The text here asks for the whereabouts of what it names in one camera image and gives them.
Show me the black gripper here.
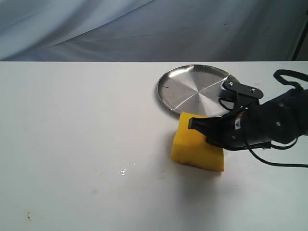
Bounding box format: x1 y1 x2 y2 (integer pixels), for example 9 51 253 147
188 109 271 151

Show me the yellow sponge block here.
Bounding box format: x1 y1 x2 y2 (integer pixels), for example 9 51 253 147
171 112 224 172

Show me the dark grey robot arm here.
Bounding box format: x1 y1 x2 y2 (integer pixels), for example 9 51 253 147
188 89 308 151

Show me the round steel plate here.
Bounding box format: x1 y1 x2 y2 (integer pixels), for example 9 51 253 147
156 64 239 117

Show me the black stand pole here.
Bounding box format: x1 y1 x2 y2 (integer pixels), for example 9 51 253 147
291 22 308 61

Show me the grey backdrop cloth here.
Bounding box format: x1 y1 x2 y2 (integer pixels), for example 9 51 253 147
0 0 308 62

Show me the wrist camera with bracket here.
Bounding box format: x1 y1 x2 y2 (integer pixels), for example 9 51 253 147
218 80 264 113

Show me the black camera cable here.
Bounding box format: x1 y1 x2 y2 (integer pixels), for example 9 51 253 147
218 69 308 167

